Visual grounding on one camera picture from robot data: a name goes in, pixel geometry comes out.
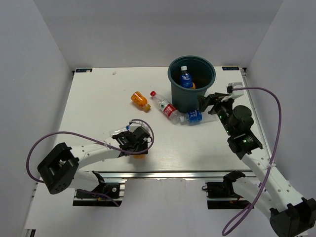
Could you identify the black logo sticker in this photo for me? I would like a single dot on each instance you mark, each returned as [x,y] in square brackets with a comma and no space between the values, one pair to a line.
[230,68]
[83,70]

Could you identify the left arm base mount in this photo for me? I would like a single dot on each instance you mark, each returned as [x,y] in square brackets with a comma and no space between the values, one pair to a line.
[99,192]

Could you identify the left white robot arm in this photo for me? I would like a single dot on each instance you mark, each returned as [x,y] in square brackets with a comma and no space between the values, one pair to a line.
[62,167]

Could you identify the red label water bottle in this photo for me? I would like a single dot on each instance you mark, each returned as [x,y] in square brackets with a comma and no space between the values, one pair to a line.
[166,107]

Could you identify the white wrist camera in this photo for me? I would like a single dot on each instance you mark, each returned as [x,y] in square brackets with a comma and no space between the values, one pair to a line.
[133,125]
[234,91]

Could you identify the blue label bottle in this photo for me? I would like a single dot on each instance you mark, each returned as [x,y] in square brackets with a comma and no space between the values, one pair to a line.
[197,117]
[117,131]
[185,78]

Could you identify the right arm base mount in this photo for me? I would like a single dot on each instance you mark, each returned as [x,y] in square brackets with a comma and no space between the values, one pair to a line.
[221,196]

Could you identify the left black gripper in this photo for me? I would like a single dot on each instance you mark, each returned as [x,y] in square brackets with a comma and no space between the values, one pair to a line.
[143,148]

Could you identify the blue label bottle front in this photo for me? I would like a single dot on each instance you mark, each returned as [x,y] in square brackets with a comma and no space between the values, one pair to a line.
[185,78]

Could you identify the right black logo sticker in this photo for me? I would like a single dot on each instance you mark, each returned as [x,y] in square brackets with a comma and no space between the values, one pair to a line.
[230,68]

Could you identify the aluminium table frame rail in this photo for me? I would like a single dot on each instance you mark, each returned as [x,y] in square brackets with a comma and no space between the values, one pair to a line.
[160,174]

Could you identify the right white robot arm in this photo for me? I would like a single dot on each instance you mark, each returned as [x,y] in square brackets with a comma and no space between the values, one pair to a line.
[288,212]

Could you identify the dark green plastic bin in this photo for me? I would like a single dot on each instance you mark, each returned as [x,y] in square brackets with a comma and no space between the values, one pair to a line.
[203,76]

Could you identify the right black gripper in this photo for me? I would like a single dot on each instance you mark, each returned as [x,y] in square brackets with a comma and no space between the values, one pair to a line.
[204,102]

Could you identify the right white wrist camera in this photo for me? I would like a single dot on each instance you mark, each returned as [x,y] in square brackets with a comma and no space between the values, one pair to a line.
[234,91]

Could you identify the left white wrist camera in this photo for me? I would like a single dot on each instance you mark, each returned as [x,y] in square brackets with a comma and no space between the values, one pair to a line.
[133,125]

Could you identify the left black logo sticker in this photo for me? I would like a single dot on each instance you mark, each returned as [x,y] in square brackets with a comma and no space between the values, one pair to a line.
[83,70]

